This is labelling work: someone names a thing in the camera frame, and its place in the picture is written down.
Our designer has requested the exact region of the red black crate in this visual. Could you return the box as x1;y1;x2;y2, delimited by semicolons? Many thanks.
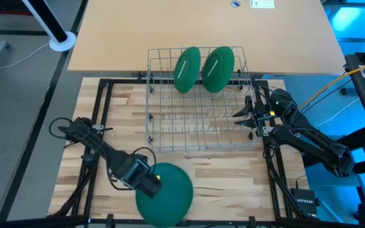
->
0;0;33;16

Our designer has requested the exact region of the black side table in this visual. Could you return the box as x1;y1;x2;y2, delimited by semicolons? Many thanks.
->
302;37;365;203

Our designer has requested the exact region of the black arm base cable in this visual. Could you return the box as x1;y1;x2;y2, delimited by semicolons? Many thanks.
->
48;117;75;149

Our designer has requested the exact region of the black Netgear switch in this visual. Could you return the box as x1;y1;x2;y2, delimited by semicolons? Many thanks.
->
290;187;318;217

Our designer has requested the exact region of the white power outlet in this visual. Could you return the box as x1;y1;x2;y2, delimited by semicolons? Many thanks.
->
249;0;276;10

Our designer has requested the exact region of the white pole stand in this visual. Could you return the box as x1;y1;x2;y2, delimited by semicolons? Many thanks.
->
22;0;77;53

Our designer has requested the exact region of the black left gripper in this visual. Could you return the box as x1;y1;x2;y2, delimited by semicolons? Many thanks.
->
124;158;163;200

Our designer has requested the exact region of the black aluminium frame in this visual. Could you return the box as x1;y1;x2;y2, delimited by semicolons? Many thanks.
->
0;77;364;228

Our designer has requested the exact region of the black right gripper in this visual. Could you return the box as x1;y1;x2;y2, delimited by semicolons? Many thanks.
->
232;98;276;137

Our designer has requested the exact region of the grey wire dish rack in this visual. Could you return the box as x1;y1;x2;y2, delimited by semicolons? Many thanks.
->
144;46;261;153

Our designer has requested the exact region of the dark green plastic plate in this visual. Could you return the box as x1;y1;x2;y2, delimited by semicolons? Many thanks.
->
173;46;202;94
135;162;195;228
202;46;236;94

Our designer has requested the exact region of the light wood desk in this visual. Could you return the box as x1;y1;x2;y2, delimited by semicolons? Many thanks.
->
67;0;347;76

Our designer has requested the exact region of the white cable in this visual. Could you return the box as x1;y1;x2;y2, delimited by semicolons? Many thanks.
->
314;97;361;128
0;41;52;73

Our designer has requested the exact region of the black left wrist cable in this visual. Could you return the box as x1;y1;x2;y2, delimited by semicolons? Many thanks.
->
108;146;157;191

